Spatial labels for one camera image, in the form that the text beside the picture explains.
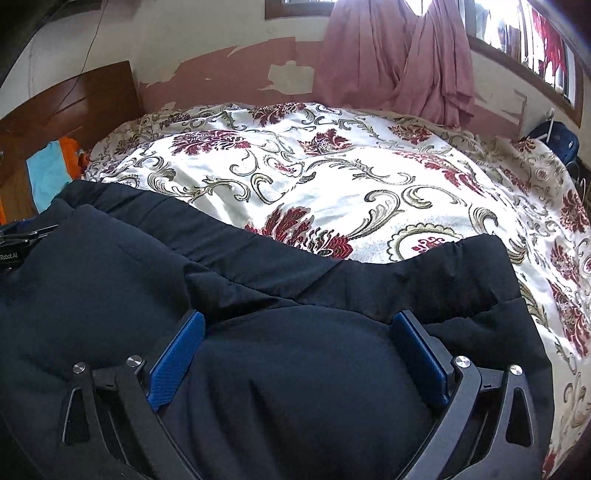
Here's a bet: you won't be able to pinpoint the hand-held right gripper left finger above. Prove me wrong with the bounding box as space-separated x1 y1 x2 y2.
62 310 206 480

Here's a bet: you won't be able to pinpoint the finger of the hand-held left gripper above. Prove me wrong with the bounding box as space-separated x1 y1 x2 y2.
0 222 61 247

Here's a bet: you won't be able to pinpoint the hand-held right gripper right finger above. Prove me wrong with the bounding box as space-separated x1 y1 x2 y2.
392 309 539 480

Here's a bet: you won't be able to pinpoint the black pants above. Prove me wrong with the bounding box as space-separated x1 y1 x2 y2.
0 179 555 480

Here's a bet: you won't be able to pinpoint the striped orange blue brown pillow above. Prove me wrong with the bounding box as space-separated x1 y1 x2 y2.
0 136 89 223

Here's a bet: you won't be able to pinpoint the wooden headboard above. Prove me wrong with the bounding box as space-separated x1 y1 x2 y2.
0 60 142 223

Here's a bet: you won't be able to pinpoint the floral bedspread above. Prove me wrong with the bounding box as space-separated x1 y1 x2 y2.
83 102 591 480

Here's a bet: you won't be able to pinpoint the blue bag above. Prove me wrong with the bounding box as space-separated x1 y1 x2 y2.
526 121 581 163

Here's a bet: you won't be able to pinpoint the pink curtain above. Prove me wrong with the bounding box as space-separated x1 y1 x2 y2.
314 0 477 128

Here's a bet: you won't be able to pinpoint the red cloth outside window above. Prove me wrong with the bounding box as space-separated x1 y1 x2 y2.
531 7 570 82

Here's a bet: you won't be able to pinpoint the thin black wall cable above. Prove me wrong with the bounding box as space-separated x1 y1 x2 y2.
59 0 105 114

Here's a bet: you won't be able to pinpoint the window with wooden frame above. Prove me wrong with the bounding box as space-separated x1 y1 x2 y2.
265 0 585 127

